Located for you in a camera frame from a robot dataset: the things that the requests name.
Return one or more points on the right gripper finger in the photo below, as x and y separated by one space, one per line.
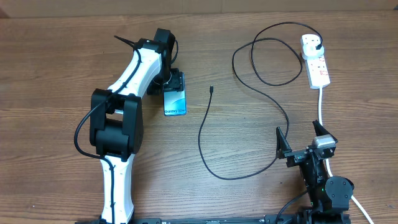
282 144
321 131

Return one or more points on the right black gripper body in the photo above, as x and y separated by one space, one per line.
296 157

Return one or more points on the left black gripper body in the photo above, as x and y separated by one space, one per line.
172 81

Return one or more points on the blue Galaxy smartphone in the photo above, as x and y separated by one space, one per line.
175 103

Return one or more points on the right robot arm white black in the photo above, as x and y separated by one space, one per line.
329 195

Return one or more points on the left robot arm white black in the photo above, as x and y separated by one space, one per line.
116 117

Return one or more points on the white charger plug adapter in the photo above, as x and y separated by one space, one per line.
310 51

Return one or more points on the white power strip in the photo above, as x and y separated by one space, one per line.
317 72

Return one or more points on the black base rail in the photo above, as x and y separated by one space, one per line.
267 219

